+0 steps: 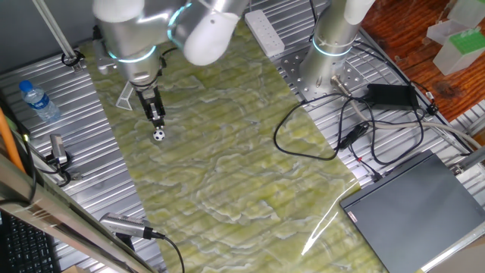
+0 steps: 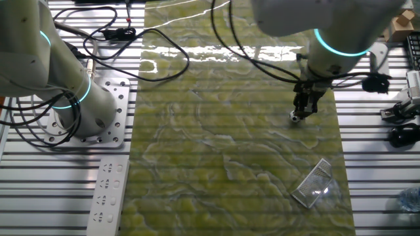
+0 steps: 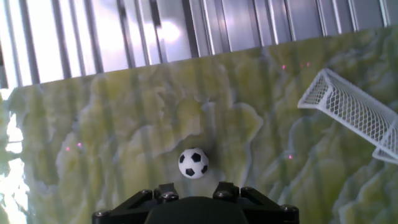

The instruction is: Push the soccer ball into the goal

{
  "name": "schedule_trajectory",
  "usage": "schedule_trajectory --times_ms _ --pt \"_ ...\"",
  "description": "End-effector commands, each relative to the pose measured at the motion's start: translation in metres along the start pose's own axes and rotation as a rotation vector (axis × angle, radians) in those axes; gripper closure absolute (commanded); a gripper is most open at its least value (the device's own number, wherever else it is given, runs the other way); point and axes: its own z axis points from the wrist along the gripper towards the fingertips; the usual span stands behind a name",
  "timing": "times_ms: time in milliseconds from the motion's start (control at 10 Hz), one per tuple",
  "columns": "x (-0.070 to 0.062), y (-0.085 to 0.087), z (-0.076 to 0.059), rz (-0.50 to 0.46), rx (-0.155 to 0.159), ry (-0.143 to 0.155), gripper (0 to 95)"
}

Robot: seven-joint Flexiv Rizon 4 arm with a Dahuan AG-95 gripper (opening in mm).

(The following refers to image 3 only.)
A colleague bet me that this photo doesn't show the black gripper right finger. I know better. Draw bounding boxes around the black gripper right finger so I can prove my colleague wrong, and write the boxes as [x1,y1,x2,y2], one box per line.
[213,182,300,224]

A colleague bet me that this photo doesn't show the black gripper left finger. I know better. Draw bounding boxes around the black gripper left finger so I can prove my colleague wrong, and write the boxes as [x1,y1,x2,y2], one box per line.
[91,182,180,224]

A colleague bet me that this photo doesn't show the small black white soccer ball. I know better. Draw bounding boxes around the small black white soccer ball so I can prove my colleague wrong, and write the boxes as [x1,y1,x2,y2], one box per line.
[178,147,210,180]

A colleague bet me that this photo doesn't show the white mesh toy goal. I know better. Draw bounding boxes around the white mesh toy goal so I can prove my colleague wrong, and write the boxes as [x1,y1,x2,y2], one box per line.
[297,68,398,165]

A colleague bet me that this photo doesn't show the green marbled mat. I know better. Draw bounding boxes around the green marbled mat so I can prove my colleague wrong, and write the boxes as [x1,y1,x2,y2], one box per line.
[0,26,398,224]

